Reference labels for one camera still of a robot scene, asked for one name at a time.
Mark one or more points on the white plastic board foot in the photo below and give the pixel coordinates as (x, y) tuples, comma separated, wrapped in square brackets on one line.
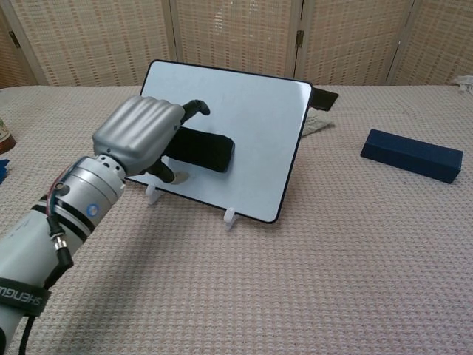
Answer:
[(231, 219), (154, 194)]

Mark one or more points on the black rectangular foam block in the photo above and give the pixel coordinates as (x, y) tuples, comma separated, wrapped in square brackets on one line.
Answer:
[(203, 149)]

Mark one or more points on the long dark blue box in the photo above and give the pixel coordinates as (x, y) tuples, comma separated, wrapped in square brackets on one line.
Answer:
[(410, 157)]

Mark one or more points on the beige woven tablecloth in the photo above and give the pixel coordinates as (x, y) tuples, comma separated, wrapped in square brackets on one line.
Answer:
[(295, 281)]

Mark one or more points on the woven folding screen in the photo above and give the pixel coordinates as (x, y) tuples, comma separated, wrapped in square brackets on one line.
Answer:
[(236, 33)]

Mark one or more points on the white tablet board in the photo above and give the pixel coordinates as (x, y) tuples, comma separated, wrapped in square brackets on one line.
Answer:
[(258, 148)]

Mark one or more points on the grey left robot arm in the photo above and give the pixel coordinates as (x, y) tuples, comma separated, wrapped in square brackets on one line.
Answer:
[(33, 244)]

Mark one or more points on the blue snack packet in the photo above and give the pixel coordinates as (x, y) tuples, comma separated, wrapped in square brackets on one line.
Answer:
[(3, 172)]

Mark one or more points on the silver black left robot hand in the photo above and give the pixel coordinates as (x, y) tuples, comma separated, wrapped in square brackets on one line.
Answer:
[(135, 129)]

